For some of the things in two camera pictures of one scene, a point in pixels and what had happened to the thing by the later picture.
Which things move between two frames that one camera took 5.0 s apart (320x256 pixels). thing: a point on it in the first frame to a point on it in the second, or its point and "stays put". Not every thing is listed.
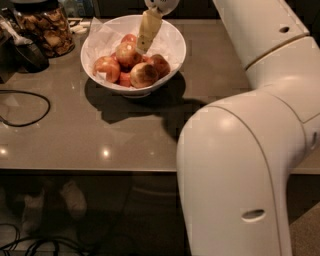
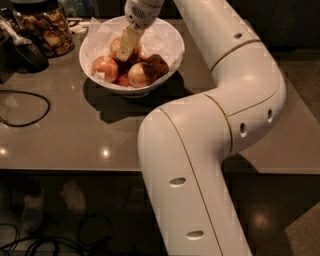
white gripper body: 161,4 to 142,15
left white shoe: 31,223 stays put
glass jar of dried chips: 47,24 stays put
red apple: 108,65 stays put
